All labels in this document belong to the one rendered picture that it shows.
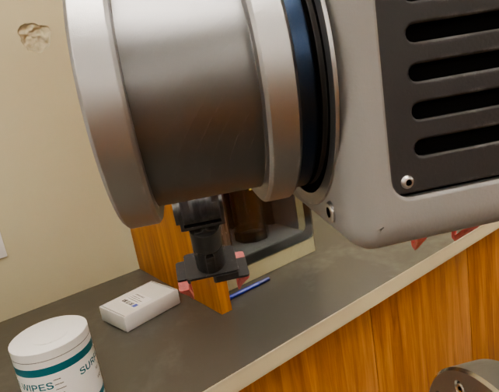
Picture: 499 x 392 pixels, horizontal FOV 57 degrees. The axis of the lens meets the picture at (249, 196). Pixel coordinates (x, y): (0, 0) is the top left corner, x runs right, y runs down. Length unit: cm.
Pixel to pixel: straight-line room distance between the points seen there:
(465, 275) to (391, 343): 37
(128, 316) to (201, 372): 28
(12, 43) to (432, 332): 141
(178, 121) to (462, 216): 12
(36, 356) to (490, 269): 134
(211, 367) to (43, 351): 30
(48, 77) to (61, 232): 45
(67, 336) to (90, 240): 65
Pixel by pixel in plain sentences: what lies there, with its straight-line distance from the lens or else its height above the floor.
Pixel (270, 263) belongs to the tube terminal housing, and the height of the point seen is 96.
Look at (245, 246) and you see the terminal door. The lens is 120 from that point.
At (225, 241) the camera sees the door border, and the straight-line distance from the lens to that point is 116.
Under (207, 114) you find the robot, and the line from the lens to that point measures 18.
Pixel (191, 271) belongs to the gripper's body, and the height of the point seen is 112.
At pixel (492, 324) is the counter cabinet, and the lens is 176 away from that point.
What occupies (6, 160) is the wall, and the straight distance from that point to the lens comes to 141.
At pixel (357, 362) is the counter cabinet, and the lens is 121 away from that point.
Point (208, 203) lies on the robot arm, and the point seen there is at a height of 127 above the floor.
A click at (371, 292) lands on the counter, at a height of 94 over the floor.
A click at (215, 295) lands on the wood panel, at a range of 110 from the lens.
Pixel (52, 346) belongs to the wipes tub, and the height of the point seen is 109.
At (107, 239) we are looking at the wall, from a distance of 150.
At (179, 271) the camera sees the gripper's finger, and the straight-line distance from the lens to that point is 94.
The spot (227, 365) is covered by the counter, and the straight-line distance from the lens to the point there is 93.
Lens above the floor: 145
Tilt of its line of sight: 13 degrees down
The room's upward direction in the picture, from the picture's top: 10 degrees counter-clockwise
